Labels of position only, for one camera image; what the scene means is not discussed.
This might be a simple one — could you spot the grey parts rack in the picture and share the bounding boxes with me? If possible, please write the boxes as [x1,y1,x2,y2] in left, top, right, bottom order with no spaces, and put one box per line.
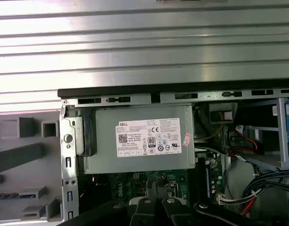
[0,112,64,223]

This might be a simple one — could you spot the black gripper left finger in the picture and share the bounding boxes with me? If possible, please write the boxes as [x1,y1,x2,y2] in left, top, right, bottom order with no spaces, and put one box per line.
[62,180,161,226]

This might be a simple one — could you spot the black PC case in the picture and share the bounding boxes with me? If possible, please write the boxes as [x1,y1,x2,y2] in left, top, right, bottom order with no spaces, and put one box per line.
[57,88,289,226]

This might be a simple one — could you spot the black cable bundle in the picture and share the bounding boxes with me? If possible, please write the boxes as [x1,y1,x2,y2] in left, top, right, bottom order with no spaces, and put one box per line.
[242,169,289,210]

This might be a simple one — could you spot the grey power supply unit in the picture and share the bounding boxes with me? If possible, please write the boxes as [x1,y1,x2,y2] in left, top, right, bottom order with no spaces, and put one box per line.
[84,105,196,175]

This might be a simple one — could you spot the CPU socket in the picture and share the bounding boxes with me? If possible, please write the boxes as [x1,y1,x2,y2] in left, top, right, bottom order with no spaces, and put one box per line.
[144,178,183,201]

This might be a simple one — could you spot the yellow power wires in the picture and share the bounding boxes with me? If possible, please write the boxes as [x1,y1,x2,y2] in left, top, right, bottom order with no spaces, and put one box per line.
[198,112,224,143]

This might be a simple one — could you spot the red black drive wires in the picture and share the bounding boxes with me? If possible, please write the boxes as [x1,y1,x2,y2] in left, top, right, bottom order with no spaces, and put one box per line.
[229,137,259,157]

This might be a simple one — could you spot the silver drive cage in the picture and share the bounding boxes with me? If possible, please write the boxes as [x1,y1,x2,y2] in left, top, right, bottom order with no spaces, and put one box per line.
[249,96,289,170]

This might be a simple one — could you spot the green motherboard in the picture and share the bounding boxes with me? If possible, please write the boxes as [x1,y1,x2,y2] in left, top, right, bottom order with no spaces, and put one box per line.
[94,153,226,208]

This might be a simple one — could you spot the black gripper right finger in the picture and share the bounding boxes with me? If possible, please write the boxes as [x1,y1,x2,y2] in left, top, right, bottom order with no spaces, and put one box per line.
[160,178,266,226]

